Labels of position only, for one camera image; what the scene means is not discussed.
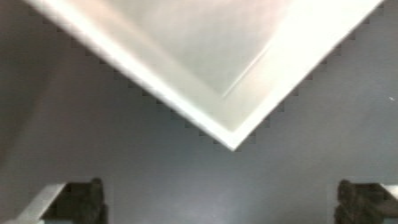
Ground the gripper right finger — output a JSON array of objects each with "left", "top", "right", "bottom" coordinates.
[{"left": 335, "top": 179, "right": 398, "bottom": 224}]

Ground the white drawer box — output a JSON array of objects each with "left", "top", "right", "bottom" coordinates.
[{"left": 24, "top": 0, "right": 384, "bottom": 149}]

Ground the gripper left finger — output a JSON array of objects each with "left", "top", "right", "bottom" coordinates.
[{"left": 13, "top": 178, "right": 111, "bottom": 224}]

